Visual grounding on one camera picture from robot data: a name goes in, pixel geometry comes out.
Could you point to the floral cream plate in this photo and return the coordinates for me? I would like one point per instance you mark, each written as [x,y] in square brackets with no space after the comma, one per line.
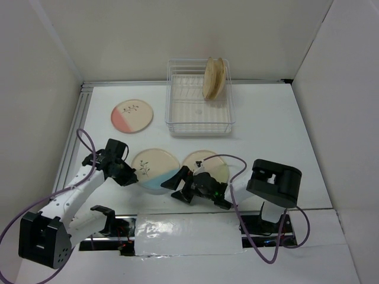
[221,78]
[210,77]

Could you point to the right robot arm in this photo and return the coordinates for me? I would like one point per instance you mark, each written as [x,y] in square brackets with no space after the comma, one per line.
[277,184]

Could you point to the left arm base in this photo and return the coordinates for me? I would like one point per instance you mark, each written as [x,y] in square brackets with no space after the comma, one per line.
[118,236]

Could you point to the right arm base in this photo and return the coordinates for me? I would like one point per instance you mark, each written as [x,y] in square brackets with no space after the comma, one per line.
[264,234]

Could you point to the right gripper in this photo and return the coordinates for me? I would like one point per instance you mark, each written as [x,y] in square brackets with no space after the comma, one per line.
[189,186]

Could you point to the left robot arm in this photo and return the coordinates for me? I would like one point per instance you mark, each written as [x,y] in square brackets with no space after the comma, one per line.
[48,236]

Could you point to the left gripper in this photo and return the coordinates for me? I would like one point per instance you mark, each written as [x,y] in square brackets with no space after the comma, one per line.
[130,175]

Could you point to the pink and cream plate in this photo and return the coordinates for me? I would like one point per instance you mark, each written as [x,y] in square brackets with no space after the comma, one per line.
[131,116]

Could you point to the white taped cover panel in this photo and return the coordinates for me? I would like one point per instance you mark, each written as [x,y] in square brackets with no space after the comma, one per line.
[187,235]

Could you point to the blue and cream plate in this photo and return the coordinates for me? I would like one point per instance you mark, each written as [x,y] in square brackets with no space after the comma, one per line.
[153,167]

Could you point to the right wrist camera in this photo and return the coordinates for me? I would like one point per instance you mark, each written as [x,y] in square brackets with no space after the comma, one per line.
[200,167]

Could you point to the aluminium frame rail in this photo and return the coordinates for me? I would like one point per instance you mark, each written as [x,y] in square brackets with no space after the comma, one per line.
[78,121]

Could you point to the green and cream plate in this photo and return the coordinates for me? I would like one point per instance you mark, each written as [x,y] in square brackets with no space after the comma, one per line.
[216,166]

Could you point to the white drip tray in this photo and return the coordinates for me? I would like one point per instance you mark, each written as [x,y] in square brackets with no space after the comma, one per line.
[195,115]

